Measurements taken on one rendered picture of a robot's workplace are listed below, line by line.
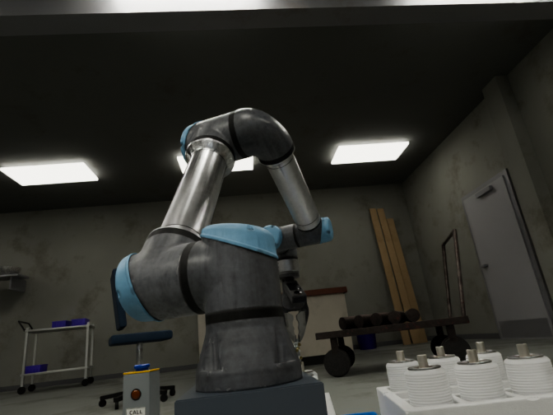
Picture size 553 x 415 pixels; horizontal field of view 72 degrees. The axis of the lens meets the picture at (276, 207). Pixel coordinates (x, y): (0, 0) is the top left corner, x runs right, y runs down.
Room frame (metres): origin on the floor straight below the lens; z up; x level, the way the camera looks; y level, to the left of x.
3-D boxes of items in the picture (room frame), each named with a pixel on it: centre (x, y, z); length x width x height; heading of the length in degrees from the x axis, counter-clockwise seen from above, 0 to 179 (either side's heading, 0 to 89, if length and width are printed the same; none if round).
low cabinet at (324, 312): (6.14, 0.30, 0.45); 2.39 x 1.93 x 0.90; 6
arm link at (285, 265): (1.26, -0.01, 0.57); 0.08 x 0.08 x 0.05
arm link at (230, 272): (0.59, 0.07, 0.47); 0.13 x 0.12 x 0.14; 72
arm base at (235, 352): (0.59, 0.07, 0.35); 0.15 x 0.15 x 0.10
